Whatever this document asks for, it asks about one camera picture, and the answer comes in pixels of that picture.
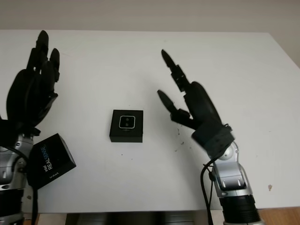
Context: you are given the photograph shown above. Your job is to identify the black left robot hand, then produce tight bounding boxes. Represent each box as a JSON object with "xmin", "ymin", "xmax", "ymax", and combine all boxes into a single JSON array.
[{"xmin": 6, "ymin": 30, "xmax": 60, "ymax": 132}]

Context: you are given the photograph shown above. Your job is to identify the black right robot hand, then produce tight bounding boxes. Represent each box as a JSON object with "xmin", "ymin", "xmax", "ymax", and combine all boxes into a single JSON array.
[{"xmin": 157, "ymin": 48, "xmax": 223, "ymax": 131}]

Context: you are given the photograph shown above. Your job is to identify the black RealSense box lid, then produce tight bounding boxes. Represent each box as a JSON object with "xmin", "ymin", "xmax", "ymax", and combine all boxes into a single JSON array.
[{"xmin": 26, "ymin": 133, "xmax": 77, "ymax": 188}]

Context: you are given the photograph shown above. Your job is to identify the small silver depth camera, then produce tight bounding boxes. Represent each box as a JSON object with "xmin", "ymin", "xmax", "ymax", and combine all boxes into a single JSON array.
[{"xmin": 119, "ymin": 114, "xmax": 137, "ymax": 130}]

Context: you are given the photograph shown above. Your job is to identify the dark grey robot torso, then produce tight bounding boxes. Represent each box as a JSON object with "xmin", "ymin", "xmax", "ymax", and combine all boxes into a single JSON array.
[{"xmin": 65, "ymin": 211, "xmax": 211, "ymax": 225}]

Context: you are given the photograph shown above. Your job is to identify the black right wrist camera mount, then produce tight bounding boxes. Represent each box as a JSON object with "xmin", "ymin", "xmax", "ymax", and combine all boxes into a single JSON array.
[{"xmin": 191, "ymin": 122, "xmax": 235, "ymax": 160}]

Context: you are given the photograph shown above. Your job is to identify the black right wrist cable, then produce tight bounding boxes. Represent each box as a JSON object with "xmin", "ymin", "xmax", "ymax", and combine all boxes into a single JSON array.
[{"xmin": 200, "ymin": 161, "xmax": 217, "ymax": 225}]

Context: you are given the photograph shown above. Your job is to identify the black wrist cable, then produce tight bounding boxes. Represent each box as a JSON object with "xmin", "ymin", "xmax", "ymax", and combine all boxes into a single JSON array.
[
  {"xmin": 8, "ymin": 147, "xmax": 40, "ymax": 222},
  {"xmin": 200, "ymin": 161, "xmax": 217, "ymax": 225}
]

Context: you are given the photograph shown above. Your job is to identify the black camera box base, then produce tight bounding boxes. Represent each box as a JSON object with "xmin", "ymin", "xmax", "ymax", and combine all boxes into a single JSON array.
[{"xmin": 109, "ymin": 109, "xmax": 144, "ymax": 143}]

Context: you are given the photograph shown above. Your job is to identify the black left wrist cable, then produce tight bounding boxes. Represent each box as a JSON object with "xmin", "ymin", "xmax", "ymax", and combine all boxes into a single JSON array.
[{"xmin": 8, "ymin": 147, "xmax": 40, "ymax": 222}]

